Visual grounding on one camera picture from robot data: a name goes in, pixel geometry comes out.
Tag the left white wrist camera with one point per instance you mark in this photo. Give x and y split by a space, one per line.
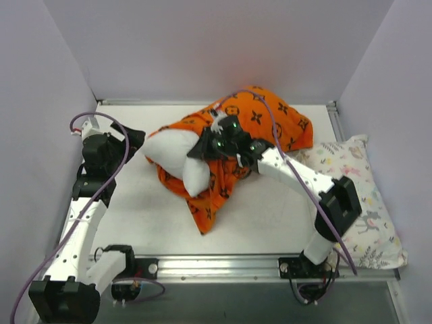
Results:
90 127

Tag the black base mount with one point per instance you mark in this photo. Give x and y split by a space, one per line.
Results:
146 268
299 267

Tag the aluminium right side rail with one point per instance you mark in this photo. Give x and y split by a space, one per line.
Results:
333 112

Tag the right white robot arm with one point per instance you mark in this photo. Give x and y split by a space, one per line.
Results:
336 200

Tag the aluminium front rail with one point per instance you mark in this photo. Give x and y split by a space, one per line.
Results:
240 268

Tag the white floral animal pillow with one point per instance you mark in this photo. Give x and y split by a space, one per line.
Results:
372 241

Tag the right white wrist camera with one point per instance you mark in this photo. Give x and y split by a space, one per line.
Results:
218 116

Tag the aluminium back rail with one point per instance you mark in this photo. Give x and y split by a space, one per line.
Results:
119 101

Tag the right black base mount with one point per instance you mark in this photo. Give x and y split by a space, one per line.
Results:
299 267

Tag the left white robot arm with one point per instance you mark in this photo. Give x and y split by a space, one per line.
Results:
70 290

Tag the aluminium rail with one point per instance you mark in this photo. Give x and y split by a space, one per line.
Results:
240 268
333 112
119 101

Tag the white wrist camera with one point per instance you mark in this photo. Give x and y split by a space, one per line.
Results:
90 127
218 116

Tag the orange patterned pillowcase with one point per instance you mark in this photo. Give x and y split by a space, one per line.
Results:
261 113

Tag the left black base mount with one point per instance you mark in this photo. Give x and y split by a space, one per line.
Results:
146 268

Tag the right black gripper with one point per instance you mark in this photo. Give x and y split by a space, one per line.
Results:
206 145

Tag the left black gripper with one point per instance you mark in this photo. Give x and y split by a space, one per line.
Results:
125 136

